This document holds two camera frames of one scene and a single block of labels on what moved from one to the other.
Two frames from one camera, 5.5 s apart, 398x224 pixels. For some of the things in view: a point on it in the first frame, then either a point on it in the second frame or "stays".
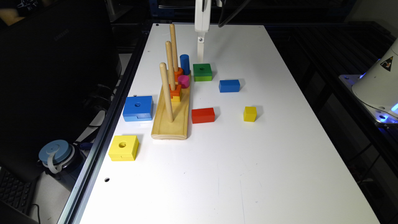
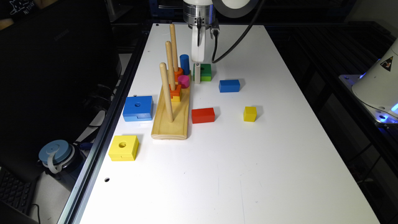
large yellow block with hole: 124,148 stays
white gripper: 202,15 → 198,52
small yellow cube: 250,114 stays
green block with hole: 202,72 stays
